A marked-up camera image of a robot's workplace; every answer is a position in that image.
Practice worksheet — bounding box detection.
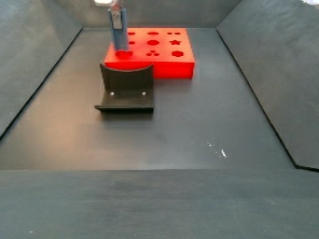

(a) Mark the red shape sorter box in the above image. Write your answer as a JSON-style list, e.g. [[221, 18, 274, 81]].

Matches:
[[103, 28, 196, 79]]

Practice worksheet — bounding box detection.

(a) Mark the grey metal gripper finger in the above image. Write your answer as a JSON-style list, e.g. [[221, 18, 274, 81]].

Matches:
[[111, 3, 122, 30]]

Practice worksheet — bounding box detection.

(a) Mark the black curved holder stand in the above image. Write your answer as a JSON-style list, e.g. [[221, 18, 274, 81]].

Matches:
[[95, 64, 155, 112]]

